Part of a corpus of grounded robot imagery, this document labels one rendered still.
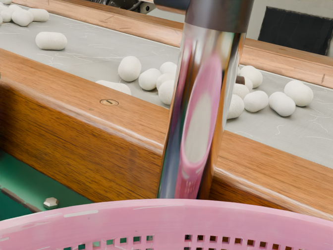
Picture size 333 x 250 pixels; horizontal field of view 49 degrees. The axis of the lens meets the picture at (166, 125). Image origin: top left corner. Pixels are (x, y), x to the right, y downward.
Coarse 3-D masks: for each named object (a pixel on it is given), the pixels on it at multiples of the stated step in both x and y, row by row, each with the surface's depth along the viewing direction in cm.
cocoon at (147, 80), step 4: (152, 68) 35; (144, 72) 34; (148, 72) 34; (152, 72) 34; (156, 72) 34; (160, 72) 35; (140, 76) 34; (144, 76) 33; (148, 76) 33; (152, 76) 33; (156, 76) 34; (140, 80) 34; (144, 80) 33; (148, 80) 33; (152, 80) 33; (156, 80) 34; (140, 84) 34; (144, 84) 33; (148, 84) 33; (152, 84) 33; (144, 88) 34; (148, 88) 34; (152, 88) 34
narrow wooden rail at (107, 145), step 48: (0, 48) 31; (0, 96) 24; (48, 96) 22; (96, 96) 23; (0, 144) 25; (48, 144) 23; (96, 144) 20; (144, 144) 18; (240, 144) 20; (96, 192) 21; (144, 192) 19; (240, 192) 16; (288, 192) 16; (240, 240) 17
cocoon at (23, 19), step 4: (16, 12) 54; (20, 12) 53; (12, 16) 54; (16, 16) 53; (20, 16) 53; (24, 16) 53; (28, 16) 53; (16, 20) 53; (20, 20) 53; (24, 20) 53; (28, 20) 53; (20, 24) 53; (24, 24) 53
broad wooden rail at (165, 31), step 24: (24, 0) 74; (48, 0) 72; (72, 0) 74; (96, 24) 64; (120, 24) 63; (144, 24) 61; (168, 24) 62; (264, 48) 53; (288, 48) 57; (288, 72) 49; (312, 72) 48
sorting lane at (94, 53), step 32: (0, 32) 48; (32, 32) 51; (64, 32) 55; (96, 32) 59; (64, 64) 38; (96, 64) 40; (160, 64) 45; (320, 96) 42; (224, 128) 28; (256, 128) 29; (288, 128) 31; (320, 128) 32; (320, 160) 26
